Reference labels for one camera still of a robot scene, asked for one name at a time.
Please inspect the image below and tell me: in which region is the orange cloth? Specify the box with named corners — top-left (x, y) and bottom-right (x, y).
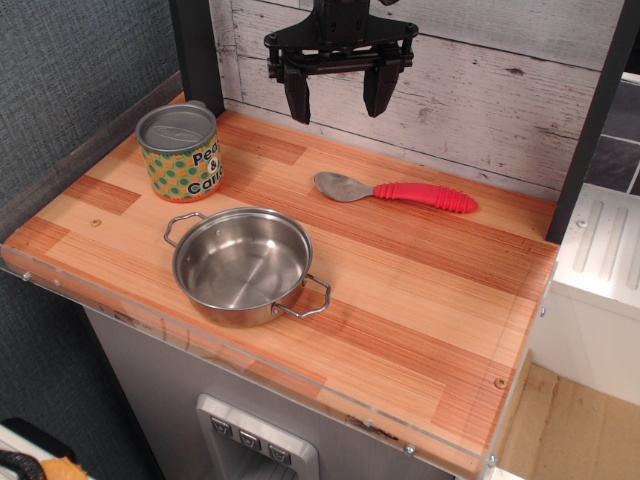
top-left (40, 457), bottom-right (89, 480)

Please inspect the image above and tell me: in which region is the dark grey right post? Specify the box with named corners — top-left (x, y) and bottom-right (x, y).
top-left (545, 0), bottom-right (639, 245)

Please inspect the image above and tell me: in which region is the peas and carrots toy can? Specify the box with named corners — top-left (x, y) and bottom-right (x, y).
top-left (136, 100), bottom-right (224, 203)

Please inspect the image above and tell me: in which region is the white toy sink unit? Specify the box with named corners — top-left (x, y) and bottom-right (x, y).
top-left (529, 184), bottom-right (639, 404)

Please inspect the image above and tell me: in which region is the grey toy fridge front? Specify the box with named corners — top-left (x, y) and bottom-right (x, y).
top-left (87, 310), bottom-right (451, 479)

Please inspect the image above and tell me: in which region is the dark grey left post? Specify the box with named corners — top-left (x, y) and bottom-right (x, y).
top-left (169, 0), bottom-right (225, 116)

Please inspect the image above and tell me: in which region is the silver dispenser panel with buttons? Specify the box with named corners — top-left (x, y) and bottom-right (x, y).
top-left (196, 394), bottom-right (320, 479)

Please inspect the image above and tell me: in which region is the metal spoon with red handle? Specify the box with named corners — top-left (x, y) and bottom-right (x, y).
top-left (314, 172), bottom-right (479, 213)

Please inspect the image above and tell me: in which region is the dark grey post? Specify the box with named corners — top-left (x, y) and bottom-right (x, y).
top-left (169, 0), bottom-right (225, 116)
top-left (545, 0), bottom-right (639, 245)

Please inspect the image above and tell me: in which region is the clear acrylic edge guard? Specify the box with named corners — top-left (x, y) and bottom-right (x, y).
top-left (4, 234), bottom-right (557, 479)

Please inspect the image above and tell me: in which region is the stainless steel pot with handles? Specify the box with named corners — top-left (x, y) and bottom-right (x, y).
top-left (164, 207), bottom-right (331, 328)

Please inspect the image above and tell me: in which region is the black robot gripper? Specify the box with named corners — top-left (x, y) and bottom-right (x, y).
top-left (264, 1), bottom-right (419, 124)

